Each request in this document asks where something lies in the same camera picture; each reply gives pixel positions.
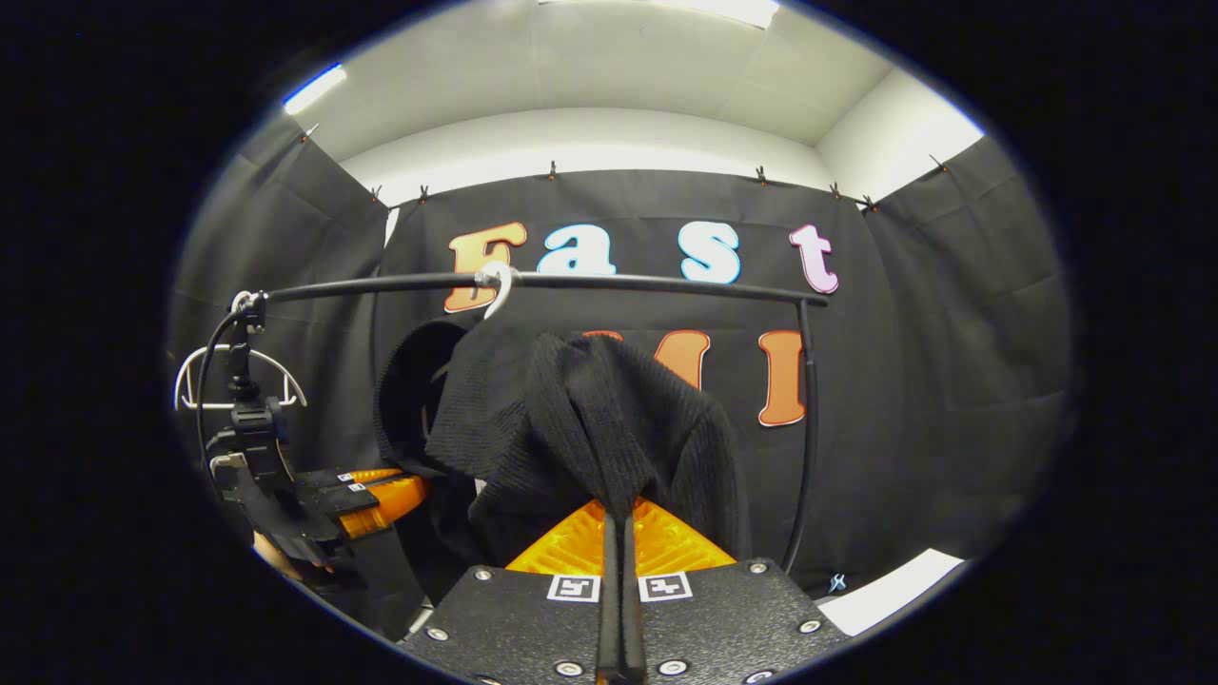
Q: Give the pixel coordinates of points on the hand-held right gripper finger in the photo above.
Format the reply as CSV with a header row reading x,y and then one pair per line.
x,y
609,609
632,609

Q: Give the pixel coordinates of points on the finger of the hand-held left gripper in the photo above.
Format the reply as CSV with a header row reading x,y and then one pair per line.
x,y
390,499
362,476

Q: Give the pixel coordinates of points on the black knit garment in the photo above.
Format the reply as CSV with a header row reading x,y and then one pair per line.
x,y
571,419

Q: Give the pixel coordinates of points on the white plastic hanger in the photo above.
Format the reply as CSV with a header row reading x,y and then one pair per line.
x,y
504,295
285,373

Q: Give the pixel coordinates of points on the black clothes rack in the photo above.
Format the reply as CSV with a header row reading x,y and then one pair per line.
x,y
666,283

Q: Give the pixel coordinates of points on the small blue clip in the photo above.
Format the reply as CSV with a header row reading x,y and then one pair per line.
x,y
837,582

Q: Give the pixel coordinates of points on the small ceiling light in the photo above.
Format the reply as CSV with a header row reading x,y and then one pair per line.
x,y
314,88

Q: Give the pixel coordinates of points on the black backdrop cloth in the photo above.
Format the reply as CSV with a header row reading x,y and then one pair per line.
x,y
933,381

